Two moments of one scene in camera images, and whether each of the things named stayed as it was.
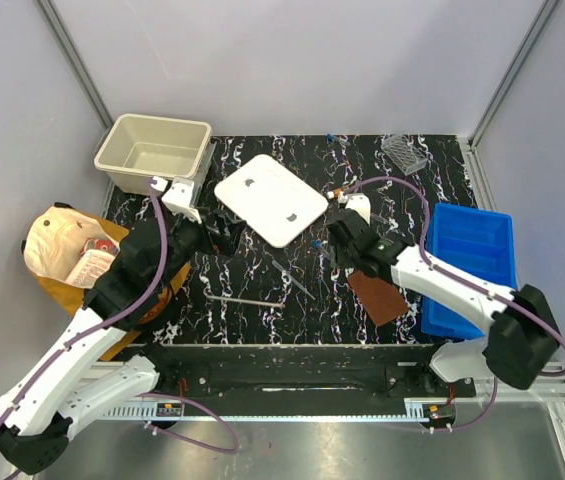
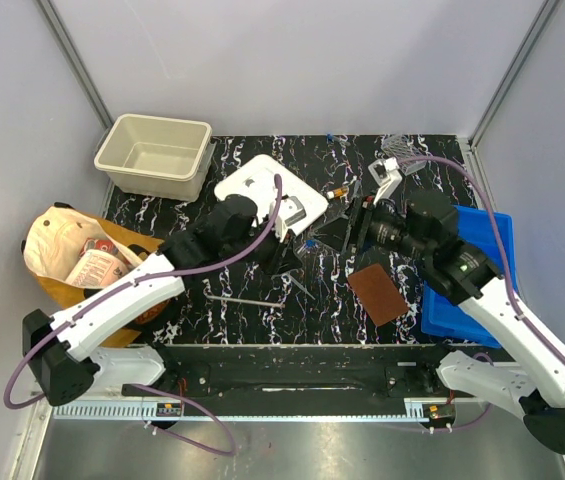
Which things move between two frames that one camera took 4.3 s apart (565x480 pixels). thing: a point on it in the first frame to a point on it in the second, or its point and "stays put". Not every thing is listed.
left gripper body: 218,242 to 272,262
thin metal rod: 245,300 stays put
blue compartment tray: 479,244 stays put
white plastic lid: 274,199 stays put
